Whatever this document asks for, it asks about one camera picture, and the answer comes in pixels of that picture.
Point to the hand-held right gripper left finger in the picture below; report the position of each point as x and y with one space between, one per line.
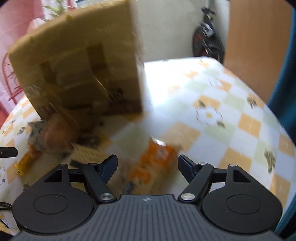
109 168

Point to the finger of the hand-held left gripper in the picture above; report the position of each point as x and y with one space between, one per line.
8 151

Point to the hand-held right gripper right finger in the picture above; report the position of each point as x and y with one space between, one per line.
185 167

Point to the orange snack packet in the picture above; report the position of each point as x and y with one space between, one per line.
152 165

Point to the brown cardboard box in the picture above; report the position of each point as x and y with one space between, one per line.
81 46

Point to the yellow snack tube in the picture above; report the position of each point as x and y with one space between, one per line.
25 163

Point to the brown bread snack packet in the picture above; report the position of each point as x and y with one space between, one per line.
55 136

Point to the checkered floral tablecloth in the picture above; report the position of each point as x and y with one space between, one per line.
231 115

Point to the blue curtain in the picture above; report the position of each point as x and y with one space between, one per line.
287 92

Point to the black exercise bike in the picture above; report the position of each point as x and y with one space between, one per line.
204 39

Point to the light wooden board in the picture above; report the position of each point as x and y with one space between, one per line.
254 46

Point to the pink printed wall tapestry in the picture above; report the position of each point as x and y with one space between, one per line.
16 27

